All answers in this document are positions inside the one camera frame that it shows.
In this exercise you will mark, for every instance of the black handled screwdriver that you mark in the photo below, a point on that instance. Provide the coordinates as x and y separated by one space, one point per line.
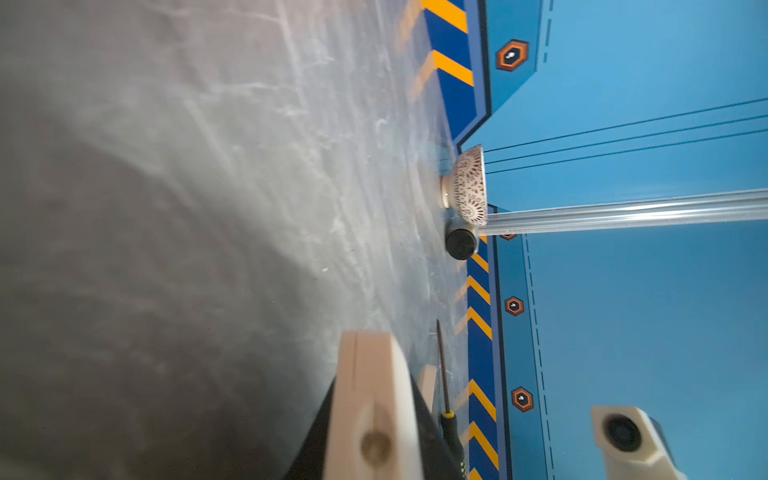
448 418

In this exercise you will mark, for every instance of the patterned white ceramic bowl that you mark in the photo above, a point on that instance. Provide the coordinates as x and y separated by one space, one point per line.
464 189

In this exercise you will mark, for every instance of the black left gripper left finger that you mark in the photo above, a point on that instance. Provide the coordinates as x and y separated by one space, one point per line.
309 461

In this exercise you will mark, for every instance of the white air conditioner remote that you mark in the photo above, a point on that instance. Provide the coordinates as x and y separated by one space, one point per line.
372 432

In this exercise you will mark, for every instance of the aluminium corner post right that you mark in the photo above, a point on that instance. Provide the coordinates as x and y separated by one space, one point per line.
699 209

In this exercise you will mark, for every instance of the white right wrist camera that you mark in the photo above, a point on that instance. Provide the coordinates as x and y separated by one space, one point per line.
632 444

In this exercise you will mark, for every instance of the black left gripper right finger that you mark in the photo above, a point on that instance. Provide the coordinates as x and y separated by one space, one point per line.
437 462

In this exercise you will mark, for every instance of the white battery cover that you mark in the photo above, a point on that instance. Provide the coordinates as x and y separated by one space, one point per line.
427 385

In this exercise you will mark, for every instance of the glass jar with black lid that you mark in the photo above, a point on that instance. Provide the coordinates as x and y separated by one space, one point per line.
461 239

